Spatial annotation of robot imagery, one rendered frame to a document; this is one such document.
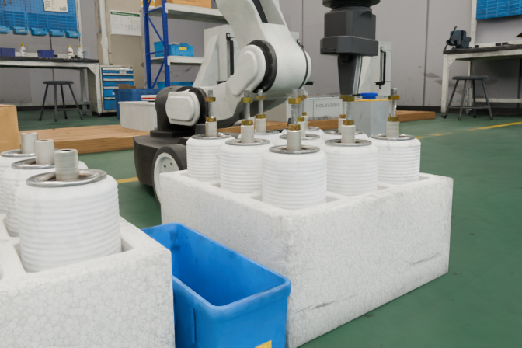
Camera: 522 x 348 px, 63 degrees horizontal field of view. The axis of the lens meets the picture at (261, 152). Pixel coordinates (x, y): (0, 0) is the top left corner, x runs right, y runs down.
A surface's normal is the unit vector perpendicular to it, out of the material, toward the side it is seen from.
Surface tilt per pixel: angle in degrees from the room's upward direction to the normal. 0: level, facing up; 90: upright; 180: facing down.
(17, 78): 90
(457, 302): 0
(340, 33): 90
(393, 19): 90
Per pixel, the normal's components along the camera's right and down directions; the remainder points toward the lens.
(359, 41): 0.76, 0.09
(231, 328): 0.61, 0.15
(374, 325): -0.01, -0.99
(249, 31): -0.77, 0.10
